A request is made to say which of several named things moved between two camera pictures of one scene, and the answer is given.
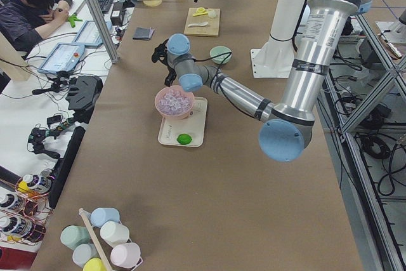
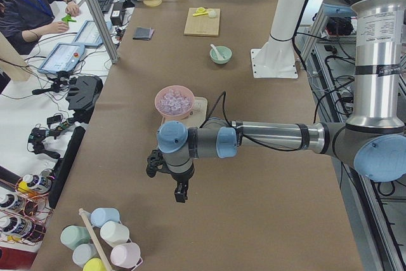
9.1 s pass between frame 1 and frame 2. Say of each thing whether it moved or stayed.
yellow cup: stayed
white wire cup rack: stayed
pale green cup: stayed
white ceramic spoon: moved
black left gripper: moved
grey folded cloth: stayed
